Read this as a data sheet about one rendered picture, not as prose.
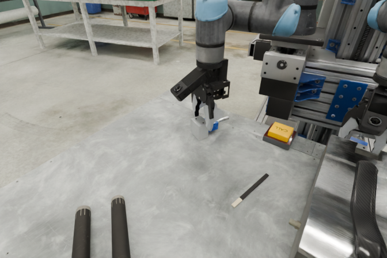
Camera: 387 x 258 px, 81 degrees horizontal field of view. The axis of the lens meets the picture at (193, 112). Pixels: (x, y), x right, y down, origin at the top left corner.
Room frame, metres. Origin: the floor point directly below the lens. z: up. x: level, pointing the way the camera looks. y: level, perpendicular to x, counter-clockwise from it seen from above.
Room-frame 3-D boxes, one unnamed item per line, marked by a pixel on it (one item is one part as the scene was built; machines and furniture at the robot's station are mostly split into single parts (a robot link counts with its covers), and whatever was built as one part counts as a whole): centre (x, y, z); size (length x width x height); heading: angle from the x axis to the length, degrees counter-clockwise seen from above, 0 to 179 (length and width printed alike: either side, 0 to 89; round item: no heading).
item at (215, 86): (0.59, -0.05, 0.99); 0.09 x 0.08 x 0.12; 120
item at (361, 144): (0.49, -0.47, 0.83); 0.13 x 0.05 x 0.05; 138
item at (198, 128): (0.60, -0.06, 0.83); 0.13 x 0.05 x 0.05; 120
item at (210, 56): (0.59, -0.04, 1.07); 0.08 x 0.08 x 0.05
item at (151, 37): (4.03, 1.44, 0.51); 2.40 x 1.13 x 1.02; 70
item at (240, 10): (0.67, -0.11, 1.14); 0.11 x 0.11 x 0.08; 60
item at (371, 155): (0.40, -0.42, 0.87); 0.05 x 0.05 x 0.04; 55
